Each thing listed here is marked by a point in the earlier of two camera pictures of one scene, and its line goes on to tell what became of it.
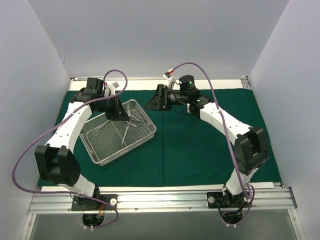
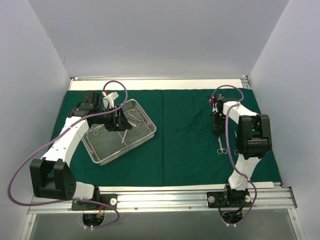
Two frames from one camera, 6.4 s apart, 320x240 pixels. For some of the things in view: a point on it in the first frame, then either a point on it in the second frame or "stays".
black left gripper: [117, 106] to [119, 119]
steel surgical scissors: [96, 132] stays
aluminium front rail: [60, 202] stays
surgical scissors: [138, 121] to [221, 150]
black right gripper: [162, 97] to [217, 121]
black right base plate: [219, 200] stays
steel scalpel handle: [125, 134] stays
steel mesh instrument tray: [106, 140] stays
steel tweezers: [133, 119] stays
